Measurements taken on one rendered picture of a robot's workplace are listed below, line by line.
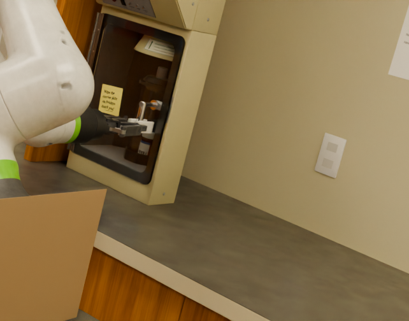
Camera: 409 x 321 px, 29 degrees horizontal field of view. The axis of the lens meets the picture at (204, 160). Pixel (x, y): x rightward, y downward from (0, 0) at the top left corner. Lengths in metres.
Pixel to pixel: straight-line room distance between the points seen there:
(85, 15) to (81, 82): 1.01
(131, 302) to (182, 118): 0.54
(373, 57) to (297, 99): 0.26
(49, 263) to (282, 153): 1.23
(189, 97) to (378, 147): 0.54
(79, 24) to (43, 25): 0.94
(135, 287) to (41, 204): 0.65
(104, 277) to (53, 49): 0.73
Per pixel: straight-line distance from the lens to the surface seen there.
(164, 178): 2.12
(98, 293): 1.88
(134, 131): 1.97
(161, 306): 1.77
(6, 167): 1.27
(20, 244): 1.20
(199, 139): 2.53
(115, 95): 2.17
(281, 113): 2.37
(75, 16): 2.25
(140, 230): 1.89
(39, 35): 1.31
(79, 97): 1.27
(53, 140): 1.79
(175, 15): 2.01
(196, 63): 2.08
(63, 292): 1.32
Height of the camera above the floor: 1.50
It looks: 11 degrees down
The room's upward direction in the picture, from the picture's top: 15 degrees clockwise
